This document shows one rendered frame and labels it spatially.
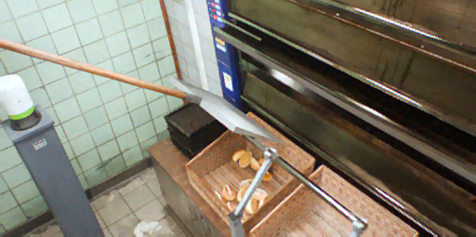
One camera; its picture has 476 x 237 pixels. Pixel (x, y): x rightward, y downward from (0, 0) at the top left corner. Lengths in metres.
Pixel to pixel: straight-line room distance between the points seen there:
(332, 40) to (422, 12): 0.46
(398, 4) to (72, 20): 2.03
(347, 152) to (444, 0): 0.89
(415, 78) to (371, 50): 0.20
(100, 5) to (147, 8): 0.32
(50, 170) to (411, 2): 1.86
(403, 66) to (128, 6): 1.96
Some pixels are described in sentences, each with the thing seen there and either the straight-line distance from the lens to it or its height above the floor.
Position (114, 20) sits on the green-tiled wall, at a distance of 3.07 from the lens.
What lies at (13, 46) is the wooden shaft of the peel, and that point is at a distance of 1.61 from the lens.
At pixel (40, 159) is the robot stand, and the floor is 1.03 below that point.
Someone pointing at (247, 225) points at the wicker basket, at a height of 0.70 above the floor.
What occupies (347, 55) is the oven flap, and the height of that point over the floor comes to 1.51.
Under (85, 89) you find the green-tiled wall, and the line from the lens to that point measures 3.17.
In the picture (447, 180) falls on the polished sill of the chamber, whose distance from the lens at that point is 1.78.
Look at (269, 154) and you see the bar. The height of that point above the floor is 1.17.
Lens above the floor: 2.41
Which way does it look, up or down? 35 degrees down
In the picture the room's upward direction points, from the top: 9 degrees counter-clockwise
